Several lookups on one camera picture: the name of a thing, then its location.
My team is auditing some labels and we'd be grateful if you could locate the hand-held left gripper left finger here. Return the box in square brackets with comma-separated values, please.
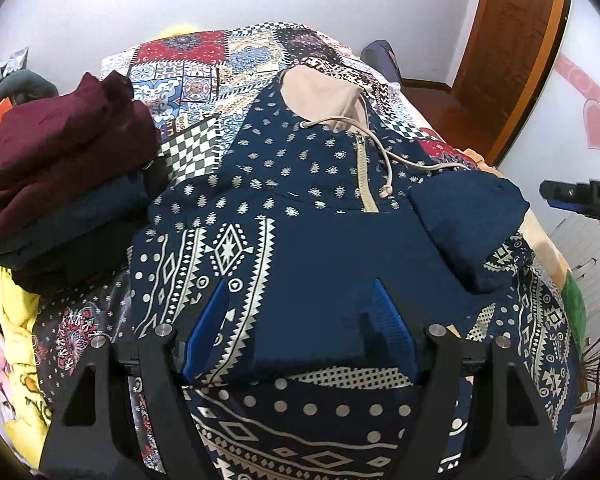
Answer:
[39, 278, 231, 480]

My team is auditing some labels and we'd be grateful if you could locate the dark navy folded garment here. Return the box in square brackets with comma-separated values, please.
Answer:
[0, 159, 170, 292]

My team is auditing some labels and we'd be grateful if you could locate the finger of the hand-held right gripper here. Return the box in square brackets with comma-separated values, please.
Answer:
[539, 178, 600, 222]

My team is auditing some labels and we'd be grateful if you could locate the yellow pillow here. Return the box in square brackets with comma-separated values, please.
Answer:
[157, 23, 202, 39]

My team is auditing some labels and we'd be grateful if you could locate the grey-green cushion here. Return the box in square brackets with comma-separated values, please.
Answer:
[0, 70, 58, 103]

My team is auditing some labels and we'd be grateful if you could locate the colourful patchwork bedspread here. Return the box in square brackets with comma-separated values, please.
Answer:
[30, 20, 487, 480]

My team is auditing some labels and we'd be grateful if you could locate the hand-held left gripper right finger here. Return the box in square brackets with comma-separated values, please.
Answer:
[371, 277, 566, 480]

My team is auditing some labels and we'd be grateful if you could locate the yellow printed blanket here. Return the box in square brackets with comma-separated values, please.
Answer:
[0, 264, 57, 443]

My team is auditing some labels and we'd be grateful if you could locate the pink heart wall decoration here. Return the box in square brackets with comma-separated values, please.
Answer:
[554, 52, 600, 152]

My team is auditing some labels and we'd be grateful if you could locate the wooden door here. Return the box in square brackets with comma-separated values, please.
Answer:
[449, 0, 574, 167]

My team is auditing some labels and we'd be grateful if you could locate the navy patterned hoodie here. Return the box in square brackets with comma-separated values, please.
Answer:
[129, 67, 582, 480]

